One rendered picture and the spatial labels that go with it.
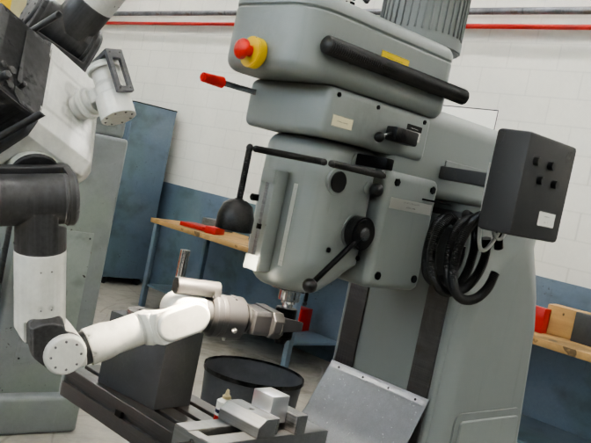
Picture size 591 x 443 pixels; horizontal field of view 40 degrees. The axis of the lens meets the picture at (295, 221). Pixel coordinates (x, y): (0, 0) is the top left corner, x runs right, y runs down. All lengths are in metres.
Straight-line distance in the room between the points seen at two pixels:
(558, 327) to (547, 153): 3.84
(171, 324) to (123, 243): 7.49
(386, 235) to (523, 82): 4.79
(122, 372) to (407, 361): 0.70
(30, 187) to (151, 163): 7.66
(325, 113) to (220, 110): 7.26
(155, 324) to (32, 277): 0.26
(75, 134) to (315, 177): 0.47
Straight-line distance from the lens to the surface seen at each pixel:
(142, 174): 9.04
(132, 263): 9.18
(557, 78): 6.35
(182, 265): 1.99
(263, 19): 1.61
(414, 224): 1.82
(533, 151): 1.69
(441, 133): 1.87
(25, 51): 1.58
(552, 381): 6.11
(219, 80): 1.65
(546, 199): 1.76
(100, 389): 2.11
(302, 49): 1.53
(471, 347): 2.00
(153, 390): 1.99
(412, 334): 2.00
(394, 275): 1.80
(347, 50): 1.53
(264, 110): 1.69
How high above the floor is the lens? 1.54
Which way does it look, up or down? 3 degrees down
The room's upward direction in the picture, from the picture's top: 12 degrees clockwise
